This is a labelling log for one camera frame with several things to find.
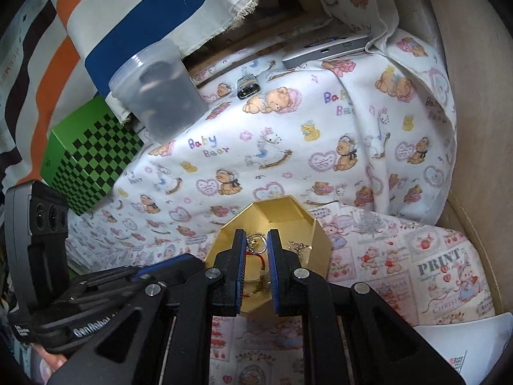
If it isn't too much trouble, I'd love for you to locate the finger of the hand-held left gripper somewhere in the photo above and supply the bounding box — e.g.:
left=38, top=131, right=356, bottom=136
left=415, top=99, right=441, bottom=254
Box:
left=132, top=252, right=206, bottom=287

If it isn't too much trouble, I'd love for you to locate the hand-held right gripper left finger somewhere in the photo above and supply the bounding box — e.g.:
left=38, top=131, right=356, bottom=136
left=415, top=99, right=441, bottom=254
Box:
left=48, top=228, right=248, bottom=385

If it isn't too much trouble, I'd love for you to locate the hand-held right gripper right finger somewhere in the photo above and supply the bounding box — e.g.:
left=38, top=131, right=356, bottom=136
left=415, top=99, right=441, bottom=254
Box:
left=266, top=228, right=466, bottom=385

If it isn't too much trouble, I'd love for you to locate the silver key ring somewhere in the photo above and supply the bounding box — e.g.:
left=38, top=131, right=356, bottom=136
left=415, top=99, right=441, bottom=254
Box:
left=246, top=233, right=268, bottom=254

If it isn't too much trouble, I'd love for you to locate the yellow octagonal cardboard box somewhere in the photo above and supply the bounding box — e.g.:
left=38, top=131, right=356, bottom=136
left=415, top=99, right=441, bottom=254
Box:
left=204, top=194, right=332, bottom=318

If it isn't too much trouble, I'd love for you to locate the green checkered box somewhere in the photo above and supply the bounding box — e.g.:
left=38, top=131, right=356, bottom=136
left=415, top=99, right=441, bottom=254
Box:
left=40, top=96, right=146, bottom=217

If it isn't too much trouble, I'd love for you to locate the bear printed blanket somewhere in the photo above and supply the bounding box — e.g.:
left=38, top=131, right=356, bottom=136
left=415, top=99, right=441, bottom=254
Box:
left=66, top=0, right=458, bottom=251

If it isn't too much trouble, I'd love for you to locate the strawberry printed cloth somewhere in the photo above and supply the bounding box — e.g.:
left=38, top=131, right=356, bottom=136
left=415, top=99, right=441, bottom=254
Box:
left=64, top=202, right=498, bottom=385

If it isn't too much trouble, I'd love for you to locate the clear plastic container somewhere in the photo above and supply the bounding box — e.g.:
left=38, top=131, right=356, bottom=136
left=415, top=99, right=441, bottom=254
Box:
left=108, top=40, right=210, bottom=145

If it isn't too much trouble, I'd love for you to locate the small patterned lighter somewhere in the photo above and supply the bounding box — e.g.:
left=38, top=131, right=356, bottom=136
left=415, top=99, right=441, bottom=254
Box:
left=236, top=73, right=262, bottom=101

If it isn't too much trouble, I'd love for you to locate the white paper sheet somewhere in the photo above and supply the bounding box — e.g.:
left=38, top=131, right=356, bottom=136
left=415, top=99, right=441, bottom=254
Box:
left=413, top=312, right=509, bottom=382

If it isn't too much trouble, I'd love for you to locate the grey power bank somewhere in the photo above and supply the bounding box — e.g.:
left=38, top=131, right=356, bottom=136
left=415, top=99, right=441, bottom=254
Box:
left=282, top=34, right=372, bottom=70

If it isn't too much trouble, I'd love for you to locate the striped cloth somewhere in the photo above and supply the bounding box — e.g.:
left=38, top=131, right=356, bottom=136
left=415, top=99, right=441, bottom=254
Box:
left=0, top=0, right=333, bottom=193

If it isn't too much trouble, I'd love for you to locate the gold chain piece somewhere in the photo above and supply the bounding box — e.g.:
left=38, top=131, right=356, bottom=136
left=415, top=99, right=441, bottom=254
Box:
left=250, top=276, right=271, bottom=296

